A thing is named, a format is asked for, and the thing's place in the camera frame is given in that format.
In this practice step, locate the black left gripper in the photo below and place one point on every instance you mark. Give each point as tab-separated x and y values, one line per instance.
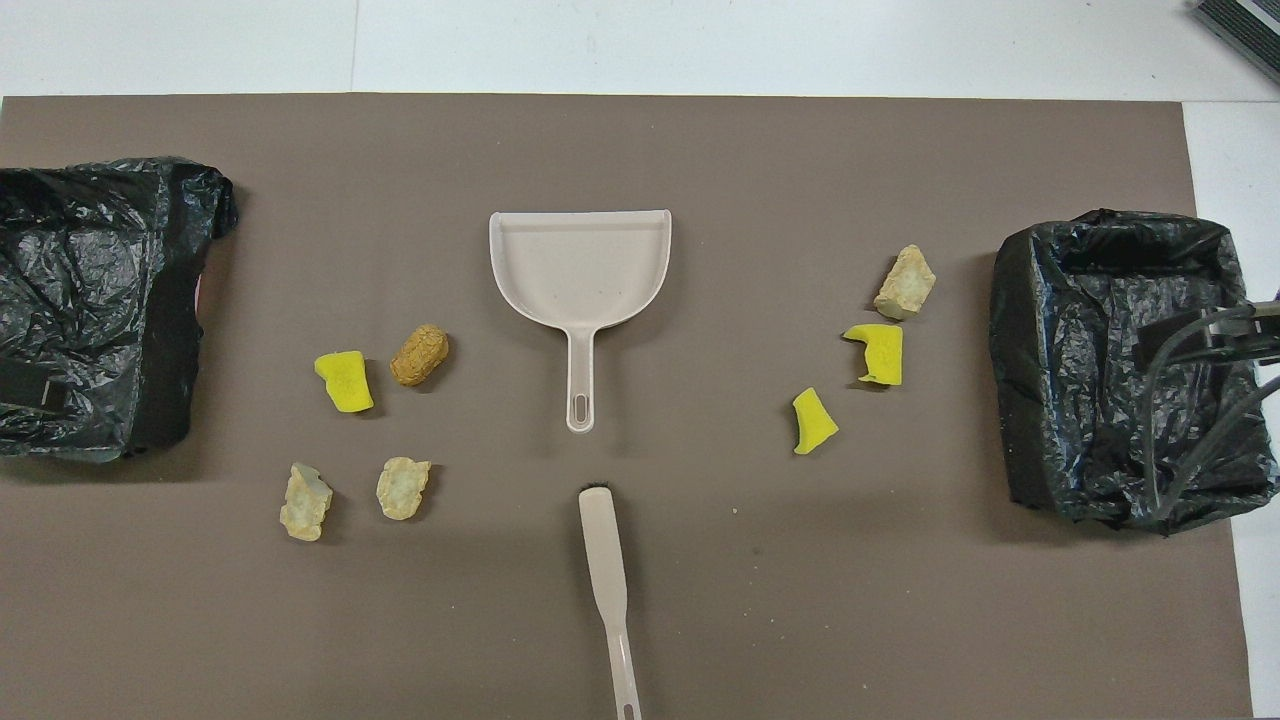
30	388

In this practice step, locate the brown table mat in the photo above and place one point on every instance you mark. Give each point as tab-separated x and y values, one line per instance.
640	160

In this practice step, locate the pink tray under bag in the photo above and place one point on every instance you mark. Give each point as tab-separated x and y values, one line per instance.
201	295

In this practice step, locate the brown bread roll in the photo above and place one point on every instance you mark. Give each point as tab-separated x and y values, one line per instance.
418	356

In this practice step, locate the beige plastic dustpan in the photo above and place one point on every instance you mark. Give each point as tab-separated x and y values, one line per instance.
580	270

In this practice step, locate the yellow sponge piece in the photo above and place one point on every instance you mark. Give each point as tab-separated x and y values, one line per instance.
813	423
882	355
345	383

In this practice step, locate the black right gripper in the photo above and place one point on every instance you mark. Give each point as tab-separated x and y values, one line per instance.
1200	340

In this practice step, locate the beige hand brush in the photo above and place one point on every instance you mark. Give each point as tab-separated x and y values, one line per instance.
605	550

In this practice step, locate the black bag lined bin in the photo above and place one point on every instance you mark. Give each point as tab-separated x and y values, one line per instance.
1100	400
90	270

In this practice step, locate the dark ribbed panel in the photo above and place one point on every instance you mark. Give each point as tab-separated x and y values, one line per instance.
1245	25

